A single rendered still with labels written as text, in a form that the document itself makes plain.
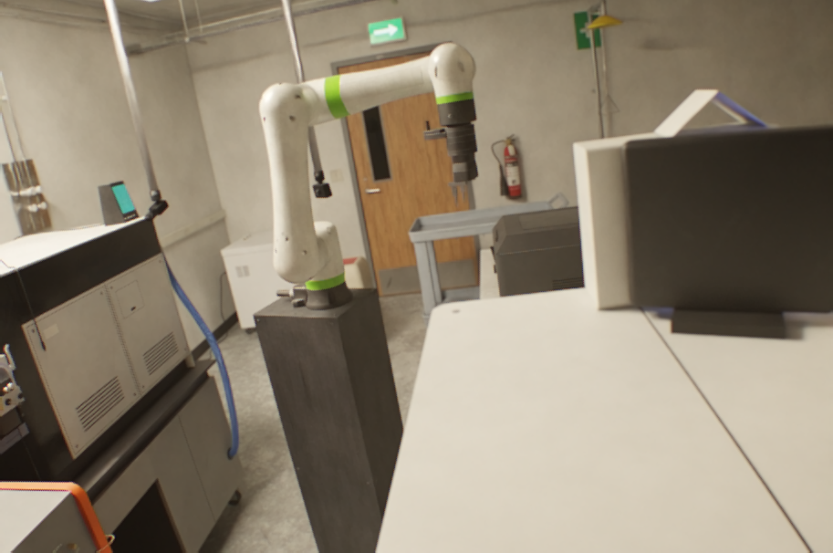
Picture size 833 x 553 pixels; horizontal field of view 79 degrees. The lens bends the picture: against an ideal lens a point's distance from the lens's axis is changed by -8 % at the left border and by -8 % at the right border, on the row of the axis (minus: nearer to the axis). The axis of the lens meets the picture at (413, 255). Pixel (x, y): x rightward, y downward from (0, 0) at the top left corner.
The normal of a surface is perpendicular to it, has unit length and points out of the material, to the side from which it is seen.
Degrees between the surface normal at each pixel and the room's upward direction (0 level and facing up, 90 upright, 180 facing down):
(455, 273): 90
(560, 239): 57
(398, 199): 90
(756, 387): 0
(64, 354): 90
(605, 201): 90
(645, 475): 0
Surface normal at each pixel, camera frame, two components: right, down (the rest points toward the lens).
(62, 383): 0.98, -0.12
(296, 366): -0.42, 0.30
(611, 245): -0.11, 0.28
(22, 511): -0.16, -0.95
